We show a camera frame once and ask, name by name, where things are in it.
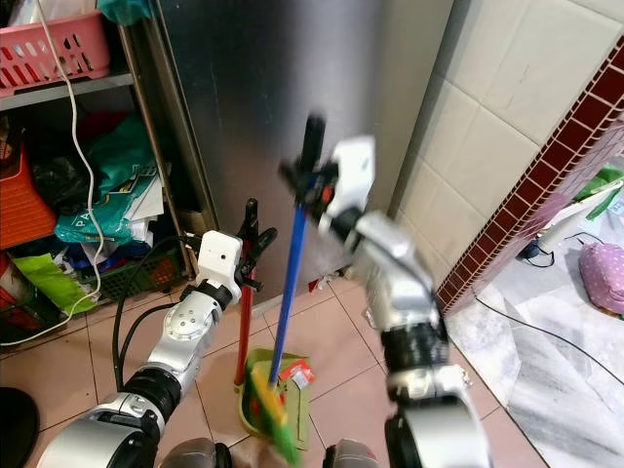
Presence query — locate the blue handled green broom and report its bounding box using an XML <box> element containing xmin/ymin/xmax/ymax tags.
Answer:
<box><xmin>246</xmin><ymin>175</ymin><xmax>311</xmax><ymax>468</ymax></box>

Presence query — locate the green dustpan with red handle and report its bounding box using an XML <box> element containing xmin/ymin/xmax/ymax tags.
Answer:
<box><xmin>233</xmin><ymin>287</ymin><xmax>315</xmax><ymax>438</ymax></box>

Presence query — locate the stainless steel fridge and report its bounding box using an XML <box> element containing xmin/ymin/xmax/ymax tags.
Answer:
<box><xmin>156</xmin><ymin>0</ymin><xmax>455</xmax><ymax>286</ymax></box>

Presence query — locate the dark green plastic crate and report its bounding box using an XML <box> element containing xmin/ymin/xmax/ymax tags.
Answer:
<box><xmin>102</xmin><ymin>244</ymin><xmax>191</xmax><ymax>301</ymax></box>

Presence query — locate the red white wrapper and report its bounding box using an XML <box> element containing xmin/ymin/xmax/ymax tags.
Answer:
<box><xmin>278</xmin><ymin>358</ymin><xmax>316</xmax><ymax>387</ymax></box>

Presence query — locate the teal plastic bag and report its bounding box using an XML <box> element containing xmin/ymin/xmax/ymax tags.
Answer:
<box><xmin>56</xmin><ymin>117</ymin><xmax>160</xmax><ymax>247</ymax></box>

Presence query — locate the bright green bag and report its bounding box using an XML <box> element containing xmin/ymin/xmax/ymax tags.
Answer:
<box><xmin>15</xmin><ymin>253</ymin><xmax>103</xmax><ymax>315</ymax></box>

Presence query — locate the black plastic bag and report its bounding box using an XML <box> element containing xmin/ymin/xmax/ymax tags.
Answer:
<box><xmin>31</xmin><ymin>156</ymin><xmax>91</xmax><ymax>215</ymax></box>

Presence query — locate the grey robot left leg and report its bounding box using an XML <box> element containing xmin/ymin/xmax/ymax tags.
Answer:
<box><xmin>159</xmin><ymin>438</ymin><xmax>237</xmax><ymax>468</ymax></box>

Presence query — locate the grey robot leg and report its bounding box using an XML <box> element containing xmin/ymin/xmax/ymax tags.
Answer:
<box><xmin>320</xmin><ymin>438</ymin><xmax>388</xmax><ymax>468</ymax></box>
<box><xmin>159</xmin><ymin>438</ymin><xmax>237</xmax><ymax>468</ymax></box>

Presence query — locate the grey robot right leg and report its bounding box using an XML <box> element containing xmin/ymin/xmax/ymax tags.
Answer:
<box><xmin>320</xmin><ymin>438</ymin><xmax>388</xmax><ymax>468</ymax></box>

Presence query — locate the orange plastic crate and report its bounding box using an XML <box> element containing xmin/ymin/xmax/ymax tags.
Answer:
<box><xmin>0</xmin><ymin>144</ymin><xmax>59</xmax><ymax>251</ymax></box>

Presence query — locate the grey metal shelf rack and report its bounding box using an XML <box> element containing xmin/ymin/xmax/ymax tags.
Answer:
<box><xmin>0</xmin><ymin>0</ymin><xmax>213</xmax><ymax>286</ymax></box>

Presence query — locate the teal cloth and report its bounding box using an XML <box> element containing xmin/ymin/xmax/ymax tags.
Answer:
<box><xmin>97</xmin><ymin>0</ymin><xmax>156</xmax><ymax>27</ymax></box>

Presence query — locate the pink plastic basket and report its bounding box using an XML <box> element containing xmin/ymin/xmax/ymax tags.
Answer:
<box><xmin>0</xmin><ymin>11</ymin><xmax>112</xmax><ymax>98</ymax></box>

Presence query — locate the white green plastic item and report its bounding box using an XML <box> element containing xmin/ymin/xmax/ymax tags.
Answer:
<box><xmin>534</xmin><ymin>164</ymin><xmax>624</xmax><ymax>256</ymax></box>

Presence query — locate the black round object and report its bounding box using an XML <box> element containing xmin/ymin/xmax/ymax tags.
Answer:
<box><xmin>0</xmin><ymin>386</ymin><xmax>41</xmax><ymax>468</ymax></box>

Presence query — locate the pink purple dotted item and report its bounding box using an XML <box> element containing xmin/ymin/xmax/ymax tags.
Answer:
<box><xmin>576</xmin><ymin>241</ymin><xmax>624</xmax><ymax>319</ymax></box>

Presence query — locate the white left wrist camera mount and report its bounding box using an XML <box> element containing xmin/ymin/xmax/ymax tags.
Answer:
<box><xmin>197</xmin><ymin>230</ymin><xmax>245</xmax><ymax>290</ymax></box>

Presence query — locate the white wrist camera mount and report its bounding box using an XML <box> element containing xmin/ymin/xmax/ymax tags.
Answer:
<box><xmin>197</xmin><ymin>230</ymin><xmax>245</xmax><ymax>290</ymax></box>
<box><xmin>326</xmin><ymin>135</ymin><xmax>378</xmax><ymax>223</ymax></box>

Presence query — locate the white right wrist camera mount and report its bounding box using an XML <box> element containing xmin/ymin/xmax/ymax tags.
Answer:
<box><xmin>326</xmin><ymin>135</ymin><xmax>378</xmax><ymax>223</ymax></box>

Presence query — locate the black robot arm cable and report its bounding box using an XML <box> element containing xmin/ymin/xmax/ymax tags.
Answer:
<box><xmin>110</xmin><ymin>234</ymin><xmax>206</xmax><ymax>391</ymax></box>

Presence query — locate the white power cable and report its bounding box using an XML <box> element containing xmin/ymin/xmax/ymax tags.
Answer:
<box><xmin>0</xmin><ymin>0</ymin><xmax>103</xmax><ymax>346</ymax></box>

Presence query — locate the thin black floor cable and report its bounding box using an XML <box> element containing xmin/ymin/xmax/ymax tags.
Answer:
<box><xmin>472</xmin><ymin>292</ymin><xmax>624</xmax><ymax>365</ymax></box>

